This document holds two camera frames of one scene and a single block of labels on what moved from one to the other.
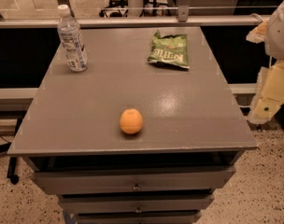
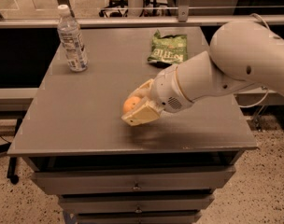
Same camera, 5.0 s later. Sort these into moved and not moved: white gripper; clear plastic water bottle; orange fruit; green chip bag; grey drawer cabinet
Moved: orange fruit; white gripper
Not moved: grey drawer cabinet; green chip bag; clear plastic water bottle
